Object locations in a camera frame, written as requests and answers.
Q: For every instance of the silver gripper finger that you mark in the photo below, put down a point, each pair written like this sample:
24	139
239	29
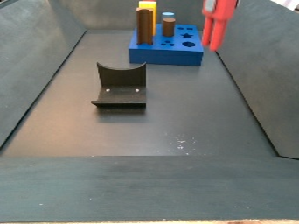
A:
209	5

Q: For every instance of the blue shape sorter board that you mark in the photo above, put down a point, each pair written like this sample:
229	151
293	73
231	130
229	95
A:
180	50

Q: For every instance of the light blue cylinder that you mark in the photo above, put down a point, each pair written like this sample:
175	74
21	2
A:
167	14

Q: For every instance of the brown cylinder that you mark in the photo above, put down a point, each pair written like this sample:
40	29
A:
168	24

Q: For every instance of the yellow rectangular block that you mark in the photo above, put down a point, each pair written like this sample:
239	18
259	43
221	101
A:
149	4

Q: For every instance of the brown notched block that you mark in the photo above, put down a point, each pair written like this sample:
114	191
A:
144	26

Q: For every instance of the black curved stand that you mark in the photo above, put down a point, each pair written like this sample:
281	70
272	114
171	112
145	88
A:
121	87

